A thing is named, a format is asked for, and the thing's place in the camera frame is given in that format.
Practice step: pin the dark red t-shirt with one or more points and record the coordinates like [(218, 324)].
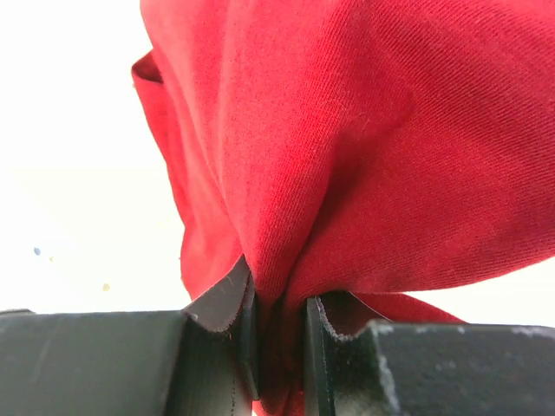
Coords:
[(376, 147)]

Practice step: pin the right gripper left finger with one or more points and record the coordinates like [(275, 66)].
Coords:
[(201, 360)]

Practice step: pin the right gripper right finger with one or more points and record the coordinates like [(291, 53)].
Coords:
[(359, 363)]

